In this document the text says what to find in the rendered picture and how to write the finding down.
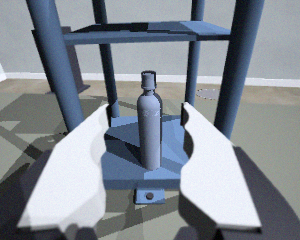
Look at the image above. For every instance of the blue shelving unit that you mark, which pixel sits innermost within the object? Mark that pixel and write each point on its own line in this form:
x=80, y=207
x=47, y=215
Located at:
x=121, y=162

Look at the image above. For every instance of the light blue bottle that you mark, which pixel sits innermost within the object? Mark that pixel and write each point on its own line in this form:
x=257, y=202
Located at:
x=149, y=112

